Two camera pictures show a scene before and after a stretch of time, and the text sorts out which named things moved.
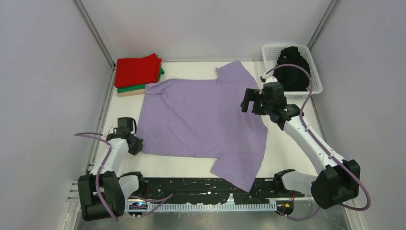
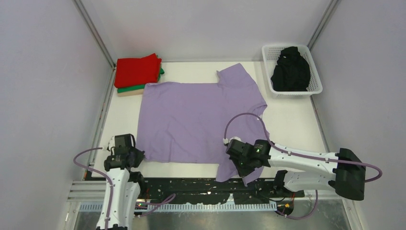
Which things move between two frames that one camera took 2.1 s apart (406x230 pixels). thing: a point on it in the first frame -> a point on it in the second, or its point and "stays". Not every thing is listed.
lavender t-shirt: [204, 118] stays
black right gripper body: [261, 107] -> [243, 167]
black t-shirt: [293, 79] stays
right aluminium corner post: [332, 6] stays
